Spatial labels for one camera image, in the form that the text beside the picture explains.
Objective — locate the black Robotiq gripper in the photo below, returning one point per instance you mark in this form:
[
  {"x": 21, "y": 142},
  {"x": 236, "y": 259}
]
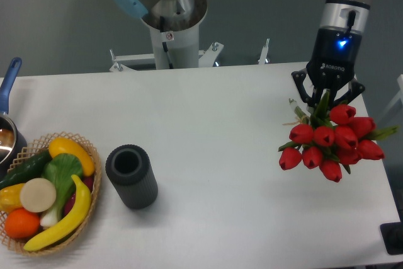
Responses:
[{"x": 332, "y": 66}]

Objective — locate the red tulip bouquet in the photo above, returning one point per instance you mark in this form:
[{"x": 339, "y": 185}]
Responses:
[{"x": 332, "y": 139}]

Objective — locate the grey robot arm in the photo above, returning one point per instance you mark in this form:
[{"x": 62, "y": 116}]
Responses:
[{"x": 344, "y": 15}]

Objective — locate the dark grey ribbed vase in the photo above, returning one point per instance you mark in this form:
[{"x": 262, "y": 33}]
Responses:
[{"x": 129, "y": 169}]

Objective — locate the black device at table edge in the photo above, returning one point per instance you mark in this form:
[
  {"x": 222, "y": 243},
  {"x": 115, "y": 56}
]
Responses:
[{"x": 392, "y": 237}]

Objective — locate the dark red vegetable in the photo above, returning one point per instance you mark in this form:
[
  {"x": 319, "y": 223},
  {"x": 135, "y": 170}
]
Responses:
[{"x": 89, "y": 182}]

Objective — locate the yellow squash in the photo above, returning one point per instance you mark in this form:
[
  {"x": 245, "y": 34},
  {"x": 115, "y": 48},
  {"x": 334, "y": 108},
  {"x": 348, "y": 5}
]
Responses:
[{"x": 62, "y": 145}]

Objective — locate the yellow banana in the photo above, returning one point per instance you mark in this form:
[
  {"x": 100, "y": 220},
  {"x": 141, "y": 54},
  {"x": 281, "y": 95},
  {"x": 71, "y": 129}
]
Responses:
[{"x": 66, "y": 225}]

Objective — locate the green bok choy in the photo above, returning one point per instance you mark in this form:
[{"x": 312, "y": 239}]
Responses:
[{"x": 59, "y": 172}]

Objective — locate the woven wicker basket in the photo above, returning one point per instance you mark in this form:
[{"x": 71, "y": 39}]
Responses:
[{"x": 33, "y": 148}]

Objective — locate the green cucumber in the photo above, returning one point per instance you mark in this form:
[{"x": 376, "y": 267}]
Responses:
[{"x": 30, "y": 169}]

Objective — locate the beige round disc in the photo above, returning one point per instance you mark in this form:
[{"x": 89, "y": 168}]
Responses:
[{"x": 37, "y": 195}]

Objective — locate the yellow bell pepper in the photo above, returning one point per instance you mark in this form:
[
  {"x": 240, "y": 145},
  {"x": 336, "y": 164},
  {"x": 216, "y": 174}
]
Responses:
[{"x": 10, "y": 198}]

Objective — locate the orange fruit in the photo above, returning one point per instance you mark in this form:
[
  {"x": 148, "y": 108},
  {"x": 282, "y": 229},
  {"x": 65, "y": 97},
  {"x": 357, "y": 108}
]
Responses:
[{"x": 21, "y": 223}]

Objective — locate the white frame at right edge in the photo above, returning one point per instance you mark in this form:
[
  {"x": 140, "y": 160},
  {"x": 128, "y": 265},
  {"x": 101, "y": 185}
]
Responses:
[{"x": 393, "y": 107}]

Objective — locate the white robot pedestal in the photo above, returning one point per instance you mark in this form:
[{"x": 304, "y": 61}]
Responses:
[{"x": 174, "y": 31}]

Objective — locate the blue handled saucepan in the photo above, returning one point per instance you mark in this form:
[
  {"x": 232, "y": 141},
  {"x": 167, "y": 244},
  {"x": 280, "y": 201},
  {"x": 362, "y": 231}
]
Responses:
[{"x": 12, "y": 141}]

